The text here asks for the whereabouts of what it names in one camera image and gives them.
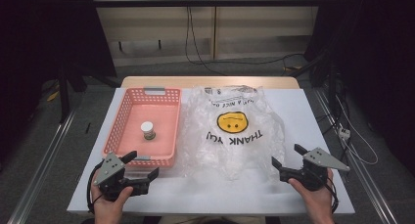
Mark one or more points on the small jar with white lid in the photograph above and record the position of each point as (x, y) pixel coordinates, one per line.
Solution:
(147, 129)

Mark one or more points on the black horizontal bar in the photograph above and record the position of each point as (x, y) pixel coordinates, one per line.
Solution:
(228, 2)

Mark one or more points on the white power strip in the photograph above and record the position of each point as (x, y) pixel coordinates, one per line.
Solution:
(344, 132)

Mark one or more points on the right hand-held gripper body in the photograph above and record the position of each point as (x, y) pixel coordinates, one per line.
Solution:
(318, 160)

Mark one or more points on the black curtain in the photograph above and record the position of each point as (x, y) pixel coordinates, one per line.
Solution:
(39, 31)
(375, 38)

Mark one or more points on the clear plastic bag smiley print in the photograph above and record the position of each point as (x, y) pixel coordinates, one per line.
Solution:
(228, 152)

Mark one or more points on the metal floor rail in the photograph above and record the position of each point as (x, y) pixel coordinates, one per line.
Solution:
(39, 171)
(368, 185)

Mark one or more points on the black metal stand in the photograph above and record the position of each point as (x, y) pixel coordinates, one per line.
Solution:
(64, 97)

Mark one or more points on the person's left hand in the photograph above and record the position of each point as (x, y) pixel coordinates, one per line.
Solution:
(109, 208)

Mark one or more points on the yellow floor tape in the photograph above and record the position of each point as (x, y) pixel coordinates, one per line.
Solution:
(53, 95)

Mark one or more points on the person's right hand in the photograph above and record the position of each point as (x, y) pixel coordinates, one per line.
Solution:
(318, 201)

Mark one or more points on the pink plastic basket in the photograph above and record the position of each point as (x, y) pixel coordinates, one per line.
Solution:
(163, 119)

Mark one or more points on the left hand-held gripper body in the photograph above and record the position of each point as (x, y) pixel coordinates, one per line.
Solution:
(109, 168)

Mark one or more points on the white table cover sheet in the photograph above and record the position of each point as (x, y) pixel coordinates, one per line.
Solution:
(202, 198)

